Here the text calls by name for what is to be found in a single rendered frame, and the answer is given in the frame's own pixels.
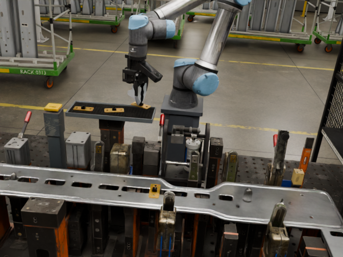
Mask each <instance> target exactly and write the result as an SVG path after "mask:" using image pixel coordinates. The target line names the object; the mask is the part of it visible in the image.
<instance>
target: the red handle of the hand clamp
mask: <svg viewBox="0 0 343 257"><path fill-rule="evenodd" d="M277 136H278V135H277V134H274V135H273V142H274V150H275V149H276V143H277ZM280 169H281V167H280V162H277V163H276V170H280Z"/></svg>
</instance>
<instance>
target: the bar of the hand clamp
mask: <svg viewBox="0 0 343 257"><path fill-rule="evenodd" d="M288 139H289V131H288V130H280V129H279V130H278V136H277V143H276V149H275V155H274V162H273V165H274V169H273V173H275V170H276V163H277V162H281V163H280V167H281V169H280V170H279V172H280V173H281V174H282V171H283V165H284V160H285V154H286V148H287V142H288Z"/></svg>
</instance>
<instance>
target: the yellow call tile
mask: <svg viewBox="0 0 343 257"><path fill-rule="evenodd" d="M61 107H62V104H52V103H49V104H48V105H47V106H46V107H45V108H44V110H45V111H56V112H58V111H59V110H60V108H61Z"/></svg>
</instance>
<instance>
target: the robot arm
mask: <svg viewBox="0 0 343 257"><path fill-rule="evenodd" d="M212 1H216V0H172V1H170V2H168V3H166V4H164V5H162V6H160V7H158V8H156V9H155V10H153V11H151V12H149V13H140V14H138V15H132V16H130V18H129V27H128V29H129V53H128V54H125V58H127V67H125V69H123V70H122V81H123V82H127V83H128V84H131V83H133V85H132V90H129V91H128V96H130V97H132V98H134V99H135V101H136V103H137V105H139V104H140V102H143V100H144V98H145V95H146V92H147V88H148V83H149V79H148V77H149V78H150V79H151V80H152V81H153V82H155V83H156V82H158V81H160V80H161V79H162V77H163V75H162V74H161V73H160V72H158V71H157V70H156V69H155V68H154V67H152V66H151V65H150V64H149V63H148V62H147V61H145V59H146V55H147V49H148V40H154V39H168V38H172V37H173V36H174V35H175V32H176V27H175V24H174V22H173V21H172V20H173V19H175V18H177V17H179V16H181V15H183V14H184V13H186V12H188V11H190V10H192V9H194V8H196V7H197V6H199V5H201V4H203V3H210V2H212ZM250 2H251V0H217V4H218V10H217V13H216V16H215V19H214V21H213V24H212V27H211V29H210V32H209V35H208V37H207V40H206V43H205V45H204V48H203V51H202V53H201V56H200V59H199V60H196V59H177V60H175V63H174V77H173V89H172V91H171V93H170V96H169V98H168V104H169V105H170V106H172V107H175V108H178V109H192V108H195V107H196V106H197V105H198V97H197V94H198V95H201V96H208V95H210V94H212V93H213V92H214V91H215V90H216V89H217V87H218V85H219V80H218V76H217V73H218V67H217V64H218V62H219V59H220V57H221V54H222V51H223V49H224V46H225V44H226V41H227V38H228V36H229V33H230V31H231V28H232V25H233V22H234V20H235V17H236V15H237V14H238V13H239V12H241V11H242V9H243V7H244V6H245V5H247V4H248V3H250ZM124 73H125V79H124Z"/></svg>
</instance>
